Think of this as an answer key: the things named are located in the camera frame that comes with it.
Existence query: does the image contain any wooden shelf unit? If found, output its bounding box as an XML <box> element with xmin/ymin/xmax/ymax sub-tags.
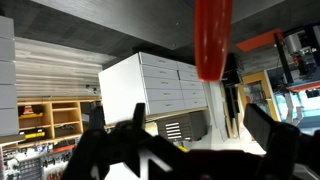
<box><xmin>4</xmin><ymin>96</ymin><xmax>99</xmax><ymax>150</ymax></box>

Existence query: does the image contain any yellow framed door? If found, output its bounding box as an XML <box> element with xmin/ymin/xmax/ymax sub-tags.
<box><xmin>238</xmin><ymin>71</ymin><xmax>281</xmax><ymax>121</ymax></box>

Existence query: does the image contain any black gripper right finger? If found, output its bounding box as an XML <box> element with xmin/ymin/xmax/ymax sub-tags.
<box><xmin>243</xmin><ymin>103</ymin><xmax>320</xmax><ymax>180</ymax></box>

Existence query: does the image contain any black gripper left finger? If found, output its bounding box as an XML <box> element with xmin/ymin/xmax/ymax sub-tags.
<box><xmin>61</xmin><ymin>103</ymin><xmax>148</xmax><ymax>180</ymax></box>

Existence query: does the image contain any orange white Sharpie marker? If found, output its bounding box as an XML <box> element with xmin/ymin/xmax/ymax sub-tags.
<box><xmin>194</xmin><ymin>0</ymin><xmax>233</xmax><ymax>82</ymax></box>

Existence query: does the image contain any white drawer cabinet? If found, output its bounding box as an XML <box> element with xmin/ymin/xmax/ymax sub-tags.
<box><xmin>0</xmin><ymin>16</ymin><xmax>19</xmax><ymax>136</ymax></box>
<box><xmin>98</xmin><ymin>52</ymin><xmax>207</xmax><ymax>124</ymax></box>

